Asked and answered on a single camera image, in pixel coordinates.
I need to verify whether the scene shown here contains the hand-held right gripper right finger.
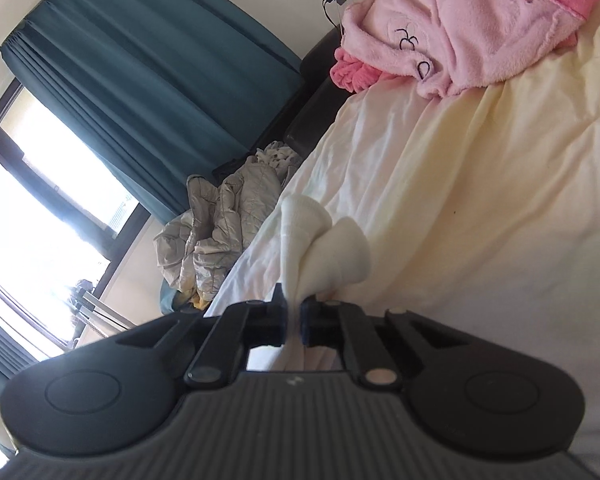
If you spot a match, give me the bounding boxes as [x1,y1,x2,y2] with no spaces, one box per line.
[300,296,473,390]

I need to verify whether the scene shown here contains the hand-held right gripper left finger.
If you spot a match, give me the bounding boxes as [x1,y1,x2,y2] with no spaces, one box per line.
[116,284,288,387]

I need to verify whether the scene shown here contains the white sock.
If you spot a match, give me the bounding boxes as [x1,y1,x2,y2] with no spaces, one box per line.
[279,194,372,311]

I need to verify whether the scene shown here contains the grey quilted blanket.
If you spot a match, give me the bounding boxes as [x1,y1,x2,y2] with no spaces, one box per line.
[153,141,302,302]

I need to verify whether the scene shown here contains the cream bed sheet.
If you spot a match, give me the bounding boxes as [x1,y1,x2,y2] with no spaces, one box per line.
[203,5,600,466]

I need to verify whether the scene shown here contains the black leather sofa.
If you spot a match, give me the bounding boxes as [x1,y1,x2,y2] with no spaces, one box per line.
[211,26,357,184]

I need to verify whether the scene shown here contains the window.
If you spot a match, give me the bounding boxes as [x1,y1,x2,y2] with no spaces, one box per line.
[0,78,152,361]

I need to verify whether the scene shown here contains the teal curtain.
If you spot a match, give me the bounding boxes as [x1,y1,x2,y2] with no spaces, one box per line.
[0,0,305,239]

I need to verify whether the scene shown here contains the pink fleece robe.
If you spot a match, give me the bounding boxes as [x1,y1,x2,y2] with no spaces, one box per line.
[329,0,600,98]

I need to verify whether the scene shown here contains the white charging cable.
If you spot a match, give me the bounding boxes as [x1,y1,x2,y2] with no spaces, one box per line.
[332,0,349,46]

